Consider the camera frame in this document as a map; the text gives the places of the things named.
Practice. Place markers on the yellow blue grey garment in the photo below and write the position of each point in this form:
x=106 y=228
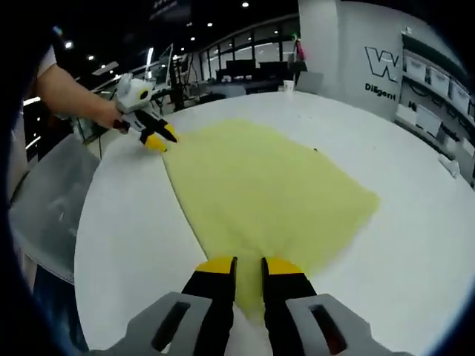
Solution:
x=259 y=185

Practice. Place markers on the black hanging banner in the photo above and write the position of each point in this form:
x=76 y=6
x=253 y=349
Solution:
x=170 y=9

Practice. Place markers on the row of white storage bins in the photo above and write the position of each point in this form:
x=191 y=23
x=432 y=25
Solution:
x=428 y=119

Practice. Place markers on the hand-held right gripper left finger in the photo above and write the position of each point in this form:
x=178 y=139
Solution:
x=211 y=289

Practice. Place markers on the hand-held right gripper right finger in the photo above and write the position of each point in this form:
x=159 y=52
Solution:
x=289 y=293

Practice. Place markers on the clear acrylic frame stand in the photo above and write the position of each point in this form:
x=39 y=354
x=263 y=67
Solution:
x=150 y=66

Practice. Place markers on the black computer monitor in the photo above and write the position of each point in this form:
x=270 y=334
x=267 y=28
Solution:
x=241 y=68
x=274 y=69

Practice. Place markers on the black tripod stand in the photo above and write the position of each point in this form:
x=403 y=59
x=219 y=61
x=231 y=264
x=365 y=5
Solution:
x=182 y=85

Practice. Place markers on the pink hanging object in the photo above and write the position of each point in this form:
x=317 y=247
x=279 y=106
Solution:
x=301 y=50

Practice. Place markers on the person's left hand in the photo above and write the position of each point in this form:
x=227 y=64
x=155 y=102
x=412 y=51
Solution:
x=107 y=115

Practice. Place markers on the metal shelf rack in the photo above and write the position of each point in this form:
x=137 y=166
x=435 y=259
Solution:
x=412 y=79

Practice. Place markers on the office chair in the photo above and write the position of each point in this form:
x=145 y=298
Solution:
x=310 y=82

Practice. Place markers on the person's leg in jeans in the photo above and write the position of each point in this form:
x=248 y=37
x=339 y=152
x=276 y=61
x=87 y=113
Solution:
x=52 y=315

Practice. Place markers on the white paper cup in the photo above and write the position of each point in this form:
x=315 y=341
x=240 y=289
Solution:
x=289 y=86

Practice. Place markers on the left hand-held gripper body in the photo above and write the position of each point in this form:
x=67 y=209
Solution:
x=130 y=96

